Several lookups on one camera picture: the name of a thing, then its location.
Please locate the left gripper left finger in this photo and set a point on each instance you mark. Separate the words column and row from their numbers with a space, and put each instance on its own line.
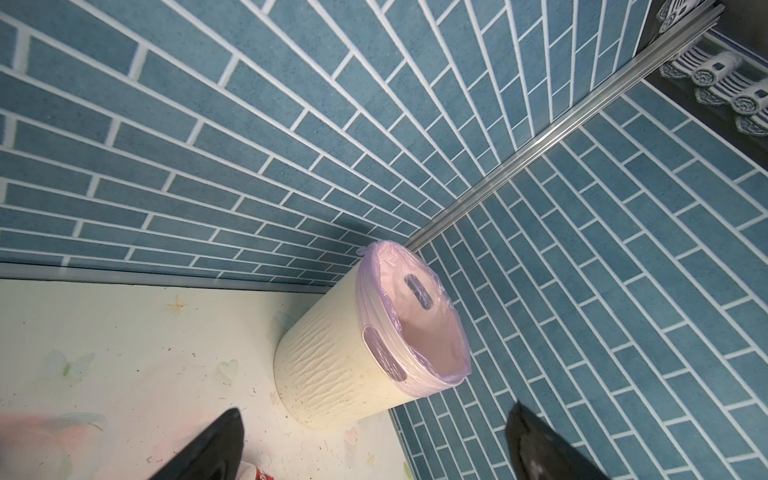
column 215, row 453

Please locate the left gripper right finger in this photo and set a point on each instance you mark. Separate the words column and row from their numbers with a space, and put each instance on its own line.
column 537, row 452

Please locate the cream bin with pink bag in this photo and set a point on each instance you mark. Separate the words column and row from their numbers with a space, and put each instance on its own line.
column 386, row 334

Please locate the clear bottle red label yellow cap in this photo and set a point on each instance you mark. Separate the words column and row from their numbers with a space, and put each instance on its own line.
column 248, row 471

